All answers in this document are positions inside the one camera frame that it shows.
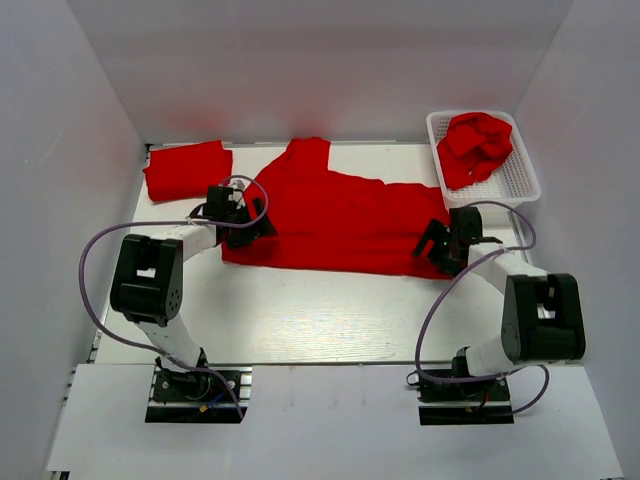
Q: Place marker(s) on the white plastic basket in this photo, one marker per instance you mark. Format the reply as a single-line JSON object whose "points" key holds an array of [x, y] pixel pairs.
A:
{"points": [[513, 183]]}

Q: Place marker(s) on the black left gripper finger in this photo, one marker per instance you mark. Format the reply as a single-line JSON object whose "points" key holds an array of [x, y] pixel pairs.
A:
{"points": [[263, 225], [238, 238]]}

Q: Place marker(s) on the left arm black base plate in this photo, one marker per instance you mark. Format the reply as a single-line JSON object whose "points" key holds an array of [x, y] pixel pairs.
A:
{"points": [[191, 398]]}

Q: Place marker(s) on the crumpled red t shirt in basket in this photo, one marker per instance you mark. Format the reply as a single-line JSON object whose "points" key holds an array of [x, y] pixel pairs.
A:
{"points": [[475, 145]]}

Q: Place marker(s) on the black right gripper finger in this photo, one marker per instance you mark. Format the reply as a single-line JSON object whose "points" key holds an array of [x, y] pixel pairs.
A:
{"points": [[444, 262], [434, 240]]}

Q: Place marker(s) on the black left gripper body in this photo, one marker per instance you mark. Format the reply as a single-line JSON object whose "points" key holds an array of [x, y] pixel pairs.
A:
{"points": [[237, 216]]}

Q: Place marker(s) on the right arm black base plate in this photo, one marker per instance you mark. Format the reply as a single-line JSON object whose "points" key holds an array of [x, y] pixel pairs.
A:
{"points": [[467, 404]]}

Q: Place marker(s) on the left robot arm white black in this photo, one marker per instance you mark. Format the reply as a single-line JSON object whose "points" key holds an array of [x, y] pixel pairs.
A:
{"points": [[147, 288]]}

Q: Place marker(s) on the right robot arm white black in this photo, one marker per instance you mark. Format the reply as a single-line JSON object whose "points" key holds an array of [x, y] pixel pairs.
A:
{"points": [[542, 321]]}

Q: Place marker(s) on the white front panel board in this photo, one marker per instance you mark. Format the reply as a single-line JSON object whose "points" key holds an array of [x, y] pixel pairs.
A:
{"points": [[326, 423]]}

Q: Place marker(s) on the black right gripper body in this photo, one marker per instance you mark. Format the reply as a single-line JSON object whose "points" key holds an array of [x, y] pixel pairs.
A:
{"points": [[444, 242]]}

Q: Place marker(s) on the red t shirt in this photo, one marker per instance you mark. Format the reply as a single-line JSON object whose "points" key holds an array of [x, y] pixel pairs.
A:
{"points": [[186, 172], [475, 145], [330, 221]]}

